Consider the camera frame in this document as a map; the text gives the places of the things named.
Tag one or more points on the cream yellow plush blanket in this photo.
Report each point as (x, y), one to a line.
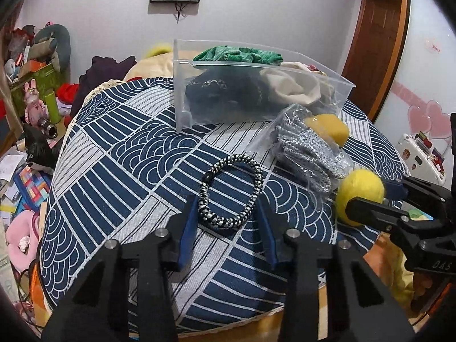
(153, 66)

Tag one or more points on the dark purple cloth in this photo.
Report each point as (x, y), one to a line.
(101, 73)

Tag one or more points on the blue white patterned cloth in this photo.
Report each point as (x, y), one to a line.
(135, 156)

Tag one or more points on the pink plush toy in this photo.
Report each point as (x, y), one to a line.
(23, 233)

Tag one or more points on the yellow cloth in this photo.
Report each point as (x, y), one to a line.
(399, 278)

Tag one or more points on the white toy organizer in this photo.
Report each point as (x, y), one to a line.
(422, 153)

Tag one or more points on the grey knit hat yellow pompoms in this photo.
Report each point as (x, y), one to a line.
(302, 146)

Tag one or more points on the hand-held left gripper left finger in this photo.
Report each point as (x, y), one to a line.
(188, 228)

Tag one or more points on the black knit garment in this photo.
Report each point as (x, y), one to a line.
(228, 91)

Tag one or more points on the pink heart wall stickers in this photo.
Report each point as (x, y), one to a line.
(429, 119)

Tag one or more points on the pink bunny toy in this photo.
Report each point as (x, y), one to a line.
(34, 101)

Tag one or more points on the green cardboard box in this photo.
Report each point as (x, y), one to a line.
(39, 78)

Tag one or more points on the grey plush toy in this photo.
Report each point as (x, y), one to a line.
(53, 41)

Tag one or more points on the colourful checked box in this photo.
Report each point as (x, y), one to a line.
(32, 185)

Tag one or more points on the green cylinder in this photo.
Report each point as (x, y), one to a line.
(52, 107)

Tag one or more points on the cream cloth garment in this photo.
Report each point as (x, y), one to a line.
(292, 85)

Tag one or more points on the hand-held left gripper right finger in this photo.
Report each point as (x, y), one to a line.
(266, 231)

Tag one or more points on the green knit garment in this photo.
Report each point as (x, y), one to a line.
(231, 55)

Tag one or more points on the red cloth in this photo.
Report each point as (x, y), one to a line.
(67, 92)

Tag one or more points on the black camera lens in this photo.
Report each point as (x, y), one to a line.
(48, 127)

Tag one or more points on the clear plastic bag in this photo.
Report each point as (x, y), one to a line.
(276, 133)

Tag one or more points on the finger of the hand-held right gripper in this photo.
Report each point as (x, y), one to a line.
(377, 215)
(420, 194)

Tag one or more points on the clear plastic storage box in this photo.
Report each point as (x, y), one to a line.
(181, 89)

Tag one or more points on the black white braided headband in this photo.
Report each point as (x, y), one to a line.
(208, 185)

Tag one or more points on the wooden door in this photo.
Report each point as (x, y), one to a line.
(377, 35)

